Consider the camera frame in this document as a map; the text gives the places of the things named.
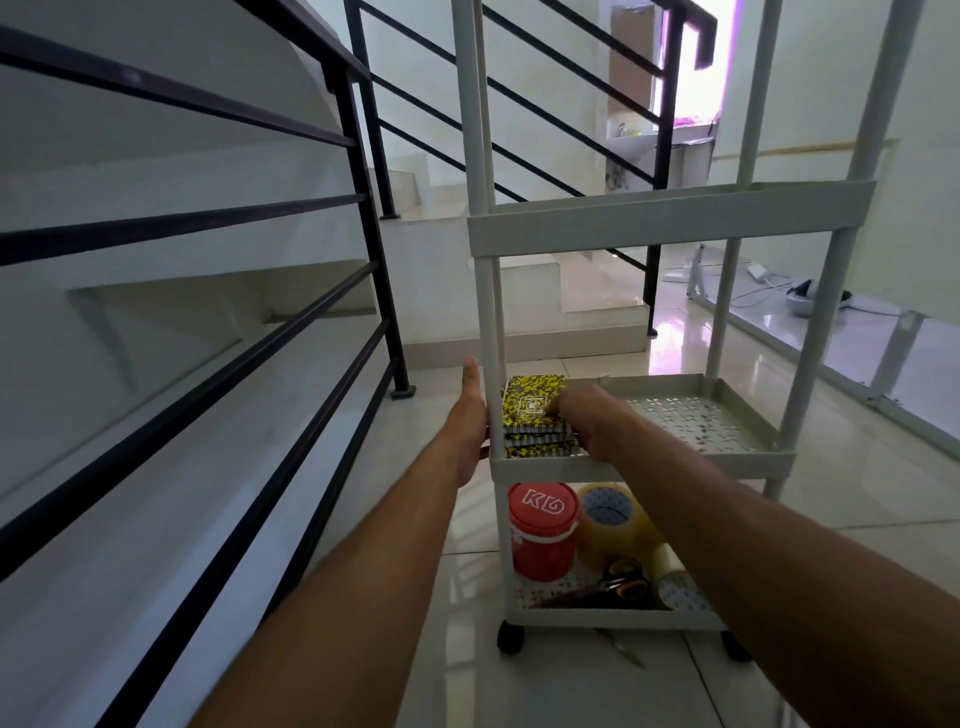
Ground beige plastic cart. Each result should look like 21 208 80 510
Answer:
449 0 928 665

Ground person's right forearm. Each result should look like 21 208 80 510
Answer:
599 416 960 728

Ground person's left hand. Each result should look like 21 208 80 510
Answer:
438 356 493 490

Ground red plastic bucket with lid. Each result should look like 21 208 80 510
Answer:
507 482 583 584

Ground yellow black patterned packets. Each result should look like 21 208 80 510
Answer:
500 373 590 460

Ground person's right hand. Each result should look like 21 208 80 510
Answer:
543 383 646 463

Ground black metal stair railing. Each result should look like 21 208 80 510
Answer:
0 0 418 728
344 0 719 339

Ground person's left forearm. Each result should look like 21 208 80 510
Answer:
191 442 481 728

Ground white cable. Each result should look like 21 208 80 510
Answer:
663 266 901 316

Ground white partition board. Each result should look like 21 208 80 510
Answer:
708 0 960 421

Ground white washbasin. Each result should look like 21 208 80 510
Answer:
605 119 661 193

